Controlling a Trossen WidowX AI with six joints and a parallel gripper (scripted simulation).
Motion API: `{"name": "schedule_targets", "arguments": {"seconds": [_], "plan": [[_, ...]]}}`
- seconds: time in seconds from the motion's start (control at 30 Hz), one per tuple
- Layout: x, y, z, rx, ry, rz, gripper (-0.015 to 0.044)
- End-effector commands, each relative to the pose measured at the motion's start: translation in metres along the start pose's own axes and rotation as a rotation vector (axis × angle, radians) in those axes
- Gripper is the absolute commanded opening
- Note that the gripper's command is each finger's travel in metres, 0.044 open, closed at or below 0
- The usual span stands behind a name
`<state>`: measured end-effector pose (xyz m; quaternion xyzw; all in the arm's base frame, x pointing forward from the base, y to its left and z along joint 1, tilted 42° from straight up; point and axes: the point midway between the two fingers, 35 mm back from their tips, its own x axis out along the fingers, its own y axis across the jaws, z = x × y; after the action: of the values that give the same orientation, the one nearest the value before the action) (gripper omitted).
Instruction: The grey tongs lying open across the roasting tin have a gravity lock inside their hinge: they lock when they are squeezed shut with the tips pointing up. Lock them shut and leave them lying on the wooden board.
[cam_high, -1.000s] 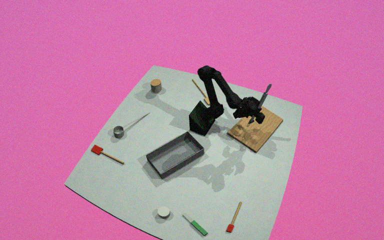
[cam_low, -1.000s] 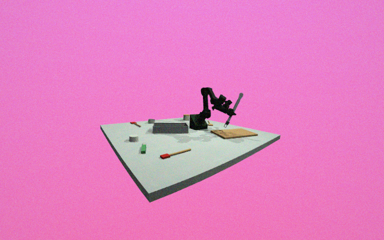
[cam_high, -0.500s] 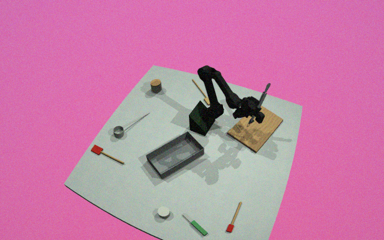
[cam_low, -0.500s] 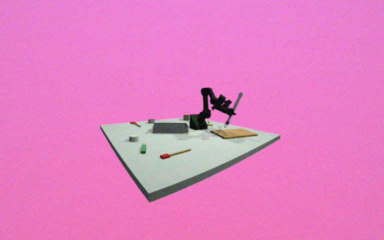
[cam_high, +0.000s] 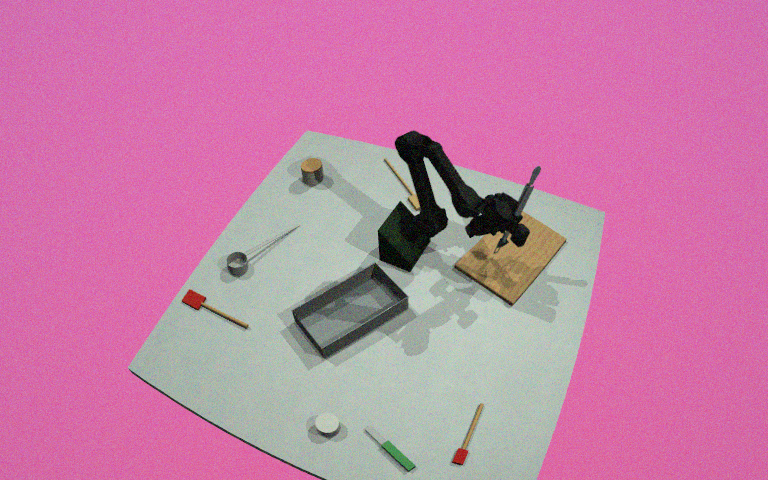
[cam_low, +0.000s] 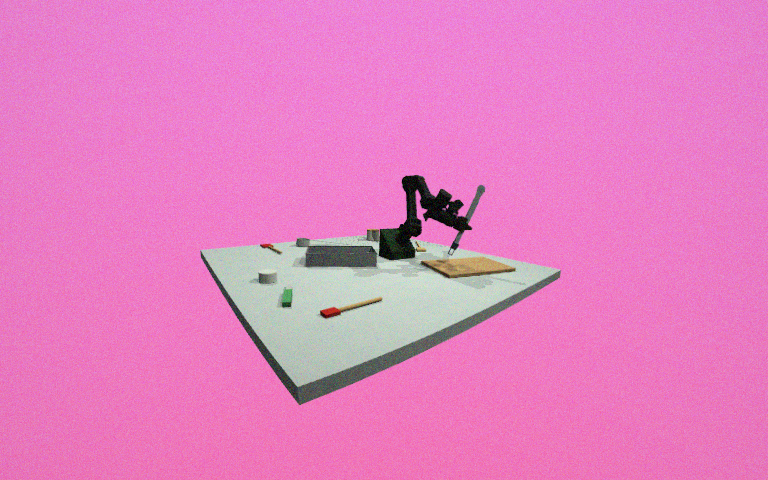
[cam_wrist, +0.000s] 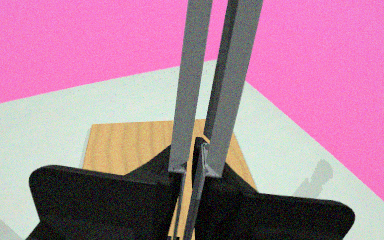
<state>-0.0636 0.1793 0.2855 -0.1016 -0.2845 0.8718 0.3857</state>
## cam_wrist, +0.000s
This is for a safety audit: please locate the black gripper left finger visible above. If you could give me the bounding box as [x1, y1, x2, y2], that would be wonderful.
[28, 144, 182, 240]

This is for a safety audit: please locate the light brown wooden board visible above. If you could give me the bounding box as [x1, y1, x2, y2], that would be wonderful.
[82, 119, 258, 240]

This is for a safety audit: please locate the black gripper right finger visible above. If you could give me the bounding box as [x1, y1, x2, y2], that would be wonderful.
[194, 162, 356, 240]

